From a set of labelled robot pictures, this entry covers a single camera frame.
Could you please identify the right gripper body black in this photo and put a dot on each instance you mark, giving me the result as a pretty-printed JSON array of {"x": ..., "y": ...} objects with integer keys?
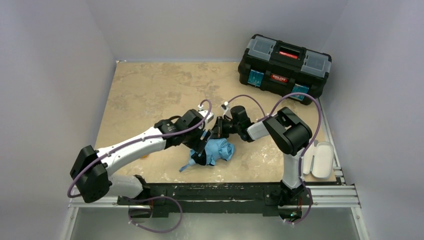
[{"x": 219, "y": 129}]

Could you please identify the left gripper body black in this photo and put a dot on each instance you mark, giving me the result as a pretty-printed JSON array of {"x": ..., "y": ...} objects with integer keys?
[{"x": 200, "y": 145}]

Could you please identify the light blue folding umbrella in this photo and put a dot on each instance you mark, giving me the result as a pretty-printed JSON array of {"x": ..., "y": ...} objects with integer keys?
[{"x": 214, "y": 150}]

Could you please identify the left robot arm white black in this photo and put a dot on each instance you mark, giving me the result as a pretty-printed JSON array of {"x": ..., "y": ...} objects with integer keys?
[{"x": 94, "y": 172}]

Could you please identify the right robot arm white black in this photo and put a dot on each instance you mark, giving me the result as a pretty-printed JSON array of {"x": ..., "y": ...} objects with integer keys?
[{"x": 290, "y": 134}]

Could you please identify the black toolbox with clear lids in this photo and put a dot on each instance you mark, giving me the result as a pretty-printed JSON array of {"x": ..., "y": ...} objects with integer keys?
[{"x": 282, "y": 68}]

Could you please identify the white glasses case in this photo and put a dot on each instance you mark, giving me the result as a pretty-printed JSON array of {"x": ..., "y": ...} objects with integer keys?
[{"x": 318, "y": 160}]

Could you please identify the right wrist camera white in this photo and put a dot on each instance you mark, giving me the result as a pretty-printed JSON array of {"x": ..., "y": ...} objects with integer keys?
[{"x": 226, "y": 108}]

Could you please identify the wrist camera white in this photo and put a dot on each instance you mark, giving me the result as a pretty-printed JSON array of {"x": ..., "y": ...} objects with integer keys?
[
  {"x": 226, "y": 108},
  {"x": 208, "y": 115}
]

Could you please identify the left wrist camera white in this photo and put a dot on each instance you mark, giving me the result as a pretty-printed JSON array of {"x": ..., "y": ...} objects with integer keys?
[{"x": 208, "y": 115}]

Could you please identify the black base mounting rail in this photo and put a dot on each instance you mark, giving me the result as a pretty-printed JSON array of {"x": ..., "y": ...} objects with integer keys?
[{"x": 216, "y": 198}]

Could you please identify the aluminium frame rail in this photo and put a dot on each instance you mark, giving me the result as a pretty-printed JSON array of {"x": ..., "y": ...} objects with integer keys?
[{"x": 331, "y": 196}]

